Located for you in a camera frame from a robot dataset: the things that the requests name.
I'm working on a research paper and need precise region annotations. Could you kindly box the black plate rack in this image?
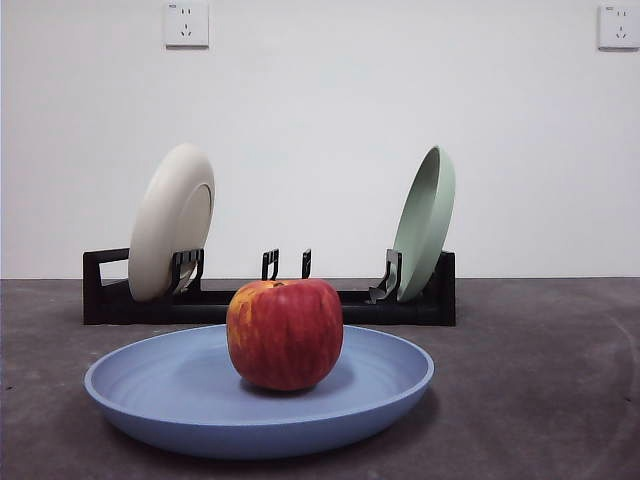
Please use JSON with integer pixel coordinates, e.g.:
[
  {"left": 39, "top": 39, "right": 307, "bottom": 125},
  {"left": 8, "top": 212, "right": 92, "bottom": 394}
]
[{"left": 82, "top": 247, "right": 457, "bottom": 327}]

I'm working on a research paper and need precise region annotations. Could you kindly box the white wall socket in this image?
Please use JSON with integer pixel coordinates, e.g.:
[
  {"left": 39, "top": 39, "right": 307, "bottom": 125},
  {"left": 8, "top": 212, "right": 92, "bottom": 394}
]
[
  {"left": 164, "top": 2, "right": 210, "bottom": 50},
  {"left": 597, "top": 4, "right": 640, "bottom": 51}
]

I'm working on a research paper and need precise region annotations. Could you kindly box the red yellow apple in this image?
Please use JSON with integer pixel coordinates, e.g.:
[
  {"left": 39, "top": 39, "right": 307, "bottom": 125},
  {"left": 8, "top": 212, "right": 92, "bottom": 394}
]
[{"left": 226, "top": 278, "right": 344, "bottom": 392}]

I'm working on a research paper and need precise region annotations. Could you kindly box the green plate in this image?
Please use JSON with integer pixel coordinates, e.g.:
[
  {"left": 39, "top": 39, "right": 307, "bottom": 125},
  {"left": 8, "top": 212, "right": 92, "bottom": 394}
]
[{"left": 392, "top": 145, "right": 458, "bottom": 304}]

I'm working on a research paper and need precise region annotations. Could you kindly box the blue plate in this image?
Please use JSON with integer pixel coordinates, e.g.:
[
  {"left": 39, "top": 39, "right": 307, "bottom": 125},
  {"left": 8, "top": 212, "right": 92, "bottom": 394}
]
[{"left": 83, "top": 323, "right": 435, "bottom": 461}]

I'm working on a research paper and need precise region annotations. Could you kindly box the cream plate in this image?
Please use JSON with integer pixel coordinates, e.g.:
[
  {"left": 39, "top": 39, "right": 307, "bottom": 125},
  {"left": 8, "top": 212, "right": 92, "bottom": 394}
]
[{"left": 128, "top": 143, "right": 217, "bottom": 303}]

